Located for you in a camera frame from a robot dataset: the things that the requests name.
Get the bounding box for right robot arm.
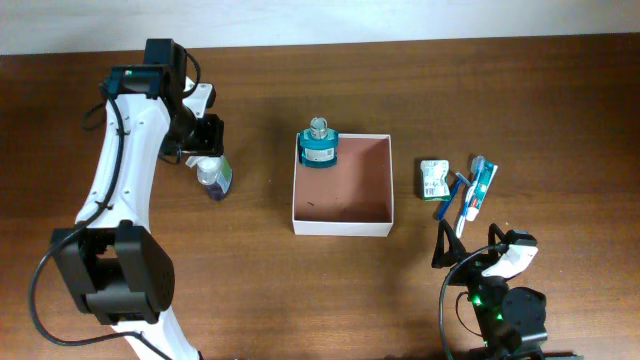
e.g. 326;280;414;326
432;220;580;360

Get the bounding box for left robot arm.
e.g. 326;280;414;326
44;39;224;359

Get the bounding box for blue disposable razor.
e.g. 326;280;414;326
436;172;471;221

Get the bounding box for blue mouthwash bottle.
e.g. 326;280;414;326
298;117;339;168

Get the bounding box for blue white toothbrush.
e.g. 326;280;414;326
455;156;485;238

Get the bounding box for clear pump bottle purple liquid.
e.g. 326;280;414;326
186;155;233;201

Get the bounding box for white cardboard box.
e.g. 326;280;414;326
291;133;395;237

